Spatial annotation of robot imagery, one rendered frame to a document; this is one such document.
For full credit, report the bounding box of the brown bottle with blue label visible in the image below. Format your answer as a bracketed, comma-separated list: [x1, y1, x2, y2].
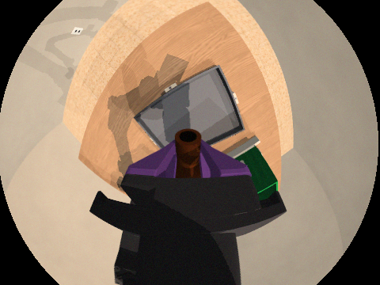
[175, 129, 202, 178]

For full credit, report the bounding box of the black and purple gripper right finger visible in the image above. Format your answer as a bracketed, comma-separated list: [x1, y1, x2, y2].
[199, 139, 252, 178]

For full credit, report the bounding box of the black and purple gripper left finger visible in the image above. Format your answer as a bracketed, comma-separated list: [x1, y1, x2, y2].
[125, 139, 177, 178]

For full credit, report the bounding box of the green plastic crate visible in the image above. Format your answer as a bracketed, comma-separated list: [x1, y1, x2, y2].
[235, 146, 278, 201]

